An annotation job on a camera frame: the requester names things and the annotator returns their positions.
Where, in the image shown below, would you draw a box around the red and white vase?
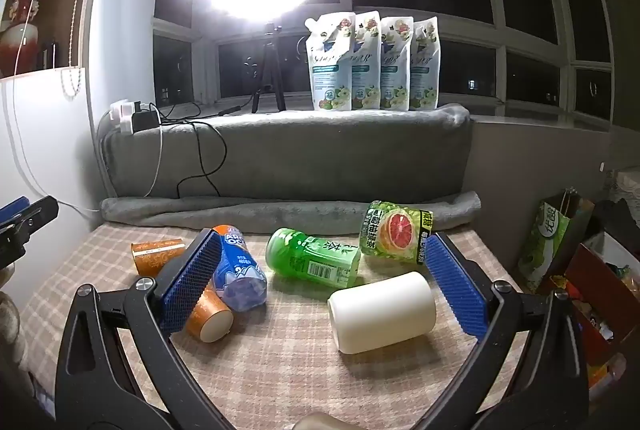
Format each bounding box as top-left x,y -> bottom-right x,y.
0,0 -> 47,78

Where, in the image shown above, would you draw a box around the white cup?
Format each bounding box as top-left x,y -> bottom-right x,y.
327,271 -> 438,355

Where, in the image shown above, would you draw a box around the grey blanket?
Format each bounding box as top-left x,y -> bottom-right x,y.
97,104 -> 482,231

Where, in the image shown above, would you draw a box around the thin white cable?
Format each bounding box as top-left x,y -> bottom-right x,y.
9,0 -> 103,213

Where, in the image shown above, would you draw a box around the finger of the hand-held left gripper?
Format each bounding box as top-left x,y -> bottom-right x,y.
0,196 -> 30,227
0,195 -> 60,269

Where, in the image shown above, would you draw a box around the green paper bag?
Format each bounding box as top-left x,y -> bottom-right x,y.
517,189 -> 596,293

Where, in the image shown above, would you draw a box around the white power strip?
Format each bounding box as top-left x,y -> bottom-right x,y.
109,100 -> 151,135

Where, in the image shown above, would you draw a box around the black cable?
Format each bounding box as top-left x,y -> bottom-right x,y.
159,102 -> 242,199

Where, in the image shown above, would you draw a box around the grapefruit drink bottle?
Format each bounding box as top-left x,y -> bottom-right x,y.
359,201 -> 435,267

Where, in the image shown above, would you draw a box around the green tea bottle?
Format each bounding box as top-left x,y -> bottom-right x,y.
265,227 -> 362,289

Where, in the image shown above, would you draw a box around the black tripod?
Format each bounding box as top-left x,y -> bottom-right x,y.
249,22 -> 287,113

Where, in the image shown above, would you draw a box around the orange paper cup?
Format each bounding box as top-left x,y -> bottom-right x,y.
185,285 -> 235,344
131,237 -> 187,276

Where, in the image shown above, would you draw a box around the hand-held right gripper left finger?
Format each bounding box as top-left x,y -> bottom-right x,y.
55,227 -> 241,430

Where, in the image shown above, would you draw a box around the red box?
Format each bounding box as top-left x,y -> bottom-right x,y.
550,242 -> 640,353

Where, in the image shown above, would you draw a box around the white bead cord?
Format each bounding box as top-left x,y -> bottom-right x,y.
59,0 -> 114,99

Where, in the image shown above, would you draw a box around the dark cloth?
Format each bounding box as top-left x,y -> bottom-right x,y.
590,197 -> 640,257

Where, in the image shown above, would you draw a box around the white refill pouch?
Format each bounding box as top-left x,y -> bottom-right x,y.
410,17 -> 440,111
306,12 -> 357,112
380,16 -> 414,111
350,11 -> 384,111

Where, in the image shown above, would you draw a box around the checkered cloth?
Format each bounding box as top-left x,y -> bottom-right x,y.
15,222 -> 528,430

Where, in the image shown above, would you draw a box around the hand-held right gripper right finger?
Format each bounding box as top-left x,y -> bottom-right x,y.
410,232 -> 589,430

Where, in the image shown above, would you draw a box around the blue clear bottle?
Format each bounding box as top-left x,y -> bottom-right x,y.
210,225 -> 268,313

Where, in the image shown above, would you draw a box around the black charger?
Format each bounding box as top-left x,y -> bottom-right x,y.
134,109 -> 159,132

